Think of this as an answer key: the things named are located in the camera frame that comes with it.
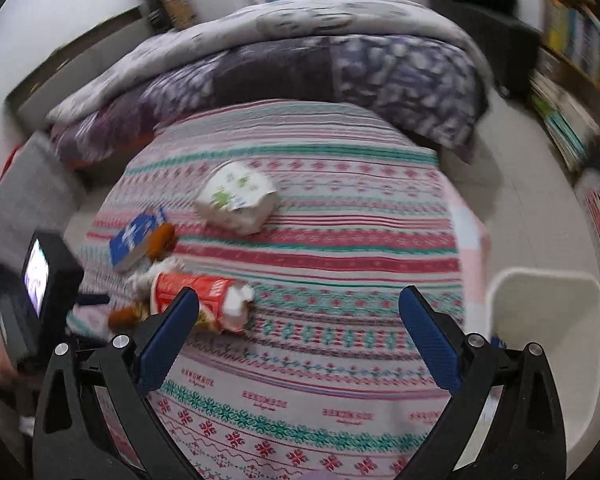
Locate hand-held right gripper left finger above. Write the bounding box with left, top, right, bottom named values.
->
left=31, top=286, right=201, bottom=480

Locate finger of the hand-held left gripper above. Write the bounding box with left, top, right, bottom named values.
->
left=75, top=292, right=111, bottom=308

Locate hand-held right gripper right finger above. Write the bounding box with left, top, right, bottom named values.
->
left=384, top=285, right=567, bottom=480

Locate red snack packet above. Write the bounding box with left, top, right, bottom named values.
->
left=149, top=270, right=254, bottom=336

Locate white plastic bin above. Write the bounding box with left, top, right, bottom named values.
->
left=484, top=267, right=600, bottom=462

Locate crumpled white tissue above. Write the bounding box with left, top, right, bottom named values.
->
left=129, top=256, right=184, bottom=294

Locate small blue box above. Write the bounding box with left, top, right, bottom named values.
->
left=108, top=207, right=169, bottom=272

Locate grey cloth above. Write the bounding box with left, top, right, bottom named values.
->
left=0, top=132, right=87, bottom=281

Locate patterned striped tablecloth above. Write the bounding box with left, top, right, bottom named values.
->
left=67, top=100, right=492, bottom=480

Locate floral tissue pack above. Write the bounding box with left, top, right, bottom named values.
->
left=193, top=160, right=281, bottom=236

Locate grey bed headboard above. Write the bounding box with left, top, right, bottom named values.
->
left=5, top=2, right=152, bottom=117

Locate stack of packets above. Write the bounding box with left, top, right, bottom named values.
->
left=530, top=72, right=600, bottom=173

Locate dark cabinet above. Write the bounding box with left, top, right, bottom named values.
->
left=429, top=6, right=542, bottom=102

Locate wooden bookshelf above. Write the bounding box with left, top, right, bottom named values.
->
left=526, top=0, right=600, bottom=177

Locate row of colourful books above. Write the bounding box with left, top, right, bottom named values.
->
left=542, top=0, right=600, bottom=96

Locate grey printed quilt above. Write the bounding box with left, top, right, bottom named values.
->
left=45, top=0, right=492, bottom=127

